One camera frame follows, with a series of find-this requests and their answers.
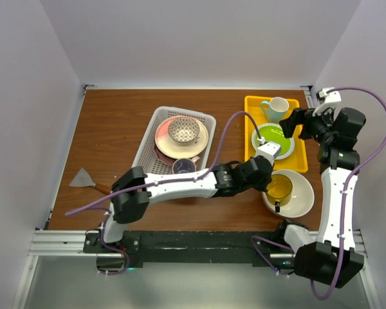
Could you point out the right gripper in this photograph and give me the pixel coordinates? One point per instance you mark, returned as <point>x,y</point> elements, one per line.
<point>300,116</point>

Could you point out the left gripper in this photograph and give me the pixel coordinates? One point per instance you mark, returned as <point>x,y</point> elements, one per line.
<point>263,185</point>

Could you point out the yellow glass cup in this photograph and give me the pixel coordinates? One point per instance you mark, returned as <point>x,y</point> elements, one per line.
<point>279,191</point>

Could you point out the cream ceramic bowl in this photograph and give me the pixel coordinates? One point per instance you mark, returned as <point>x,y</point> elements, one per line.
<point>301,200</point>

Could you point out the pink purple mug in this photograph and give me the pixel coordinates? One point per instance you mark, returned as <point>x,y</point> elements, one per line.
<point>185,165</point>

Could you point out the pink cream branch plate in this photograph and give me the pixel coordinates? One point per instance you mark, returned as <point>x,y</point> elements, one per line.
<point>176,151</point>

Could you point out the purple patterned small bowl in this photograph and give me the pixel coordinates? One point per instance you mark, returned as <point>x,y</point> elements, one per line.
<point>184,130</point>

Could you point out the pink dotted scalloped plate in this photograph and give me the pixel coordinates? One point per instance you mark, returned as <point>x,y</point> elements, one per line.
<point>163,158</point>

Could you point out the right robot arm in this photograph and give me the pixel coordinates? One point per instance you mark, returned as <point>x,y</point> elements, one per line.
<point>329,257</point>

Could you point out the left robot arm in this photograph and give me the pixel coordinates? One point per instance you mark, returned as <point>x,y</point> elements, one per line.
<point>223,180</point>

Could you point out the light blue mug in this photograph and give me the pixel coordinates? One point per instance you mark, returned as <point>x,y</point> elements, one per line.
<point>275,108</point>

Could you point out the lime green plate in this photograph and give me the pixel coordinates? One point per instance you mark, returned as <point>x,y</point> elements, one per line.
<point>273,133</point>

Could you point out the yellow plastic tray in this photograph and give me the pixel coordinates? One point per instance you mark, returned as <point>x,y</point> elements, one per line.
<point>297,161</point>

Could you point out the white plastic basket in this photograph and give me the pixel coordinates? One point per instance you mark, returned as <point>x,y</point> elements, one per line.
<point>146,157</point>

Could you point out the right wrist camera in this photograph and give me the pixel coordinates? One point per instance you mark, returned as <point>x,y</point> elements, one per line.
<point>328,99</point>

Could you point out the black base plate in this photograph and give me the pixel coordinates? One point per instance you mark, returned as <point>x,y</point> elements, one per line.
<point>145,247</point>

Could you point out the spatula with wooden handle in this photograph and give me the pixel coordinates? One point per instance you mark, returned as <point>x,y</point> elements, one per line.
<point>83,179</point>

